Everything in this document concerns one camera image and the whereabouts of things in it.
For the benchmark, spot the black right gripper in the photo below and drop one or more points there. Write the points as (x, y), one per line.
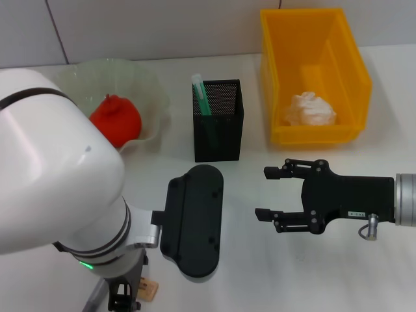
(351, 195)

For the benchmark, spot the silver metal pen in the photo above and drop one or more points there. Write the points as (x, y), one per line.
(94, 297)

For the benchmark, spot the white paper ball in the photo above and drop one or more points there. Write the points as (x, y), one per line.
(308, 110)

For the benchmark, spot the beige eraser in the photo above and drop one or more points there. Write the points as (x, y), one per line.
(150, 287)

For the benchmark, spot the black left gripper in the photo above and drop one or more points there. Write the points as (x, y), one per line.
(131, 273)

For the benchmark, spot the mint green utility knife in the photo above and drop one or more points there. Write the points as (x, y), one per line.
(203, 100)

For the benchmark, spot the yellow plastic bin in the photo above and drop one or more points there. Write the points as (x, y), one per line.
(312, 58)

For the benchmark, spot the pale green glass fruit plate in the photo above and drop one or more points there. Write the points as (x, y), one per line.
(97, 74)

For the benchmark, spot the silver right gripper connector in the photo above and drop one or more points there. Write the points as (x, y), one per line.
(372, 226)

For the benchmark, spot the black mesh pen holder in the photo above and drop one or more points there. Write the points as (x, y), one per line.
(224, 143)

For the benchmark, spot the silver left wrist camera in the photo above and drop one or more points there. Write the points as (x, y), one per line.
(195, 221)

